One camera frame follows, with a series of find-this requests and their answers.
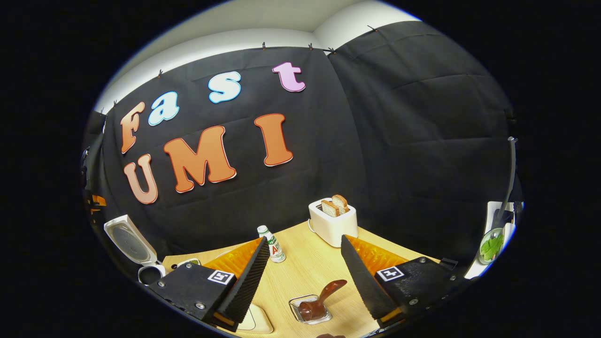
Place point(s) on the glass bowl of green leaves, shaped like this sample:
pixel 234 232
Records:
pixel 492 246

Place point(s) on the clear tray of rice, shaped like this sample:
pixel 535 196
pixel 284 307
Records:
pixel 258 321

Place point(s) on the black table clamp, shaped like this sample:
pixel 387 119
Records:
pixel 448 264

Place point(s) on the brown wooden spoon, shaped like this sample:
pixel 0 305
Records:
pixel 324 295

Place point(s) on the white toaster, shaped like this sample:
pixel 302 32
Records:
pixel 335 230

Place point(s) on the white drink bottle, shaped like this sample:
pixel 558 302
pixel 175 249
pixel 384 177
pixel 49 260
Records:
pixel 273 246

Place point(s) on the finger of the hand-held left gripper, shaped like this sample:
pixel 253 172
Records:
pixel 97 202

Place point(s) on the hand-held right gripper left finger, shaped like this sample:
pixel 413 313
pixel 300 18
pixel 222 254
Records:
pixel 246 286

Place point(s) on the toast slice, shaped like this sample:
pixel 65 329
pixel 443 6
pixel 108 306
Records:
pixel 329 209
pixel 340 202

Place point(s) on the white side board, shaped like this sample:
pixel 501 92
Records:
pixel 479 270

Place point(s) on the white rice cooker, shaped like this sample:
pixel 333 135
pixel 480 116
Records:
pixel 129 241

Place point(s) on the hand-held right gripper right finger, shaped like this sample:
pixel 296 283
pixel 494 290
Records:
pixel 368 286

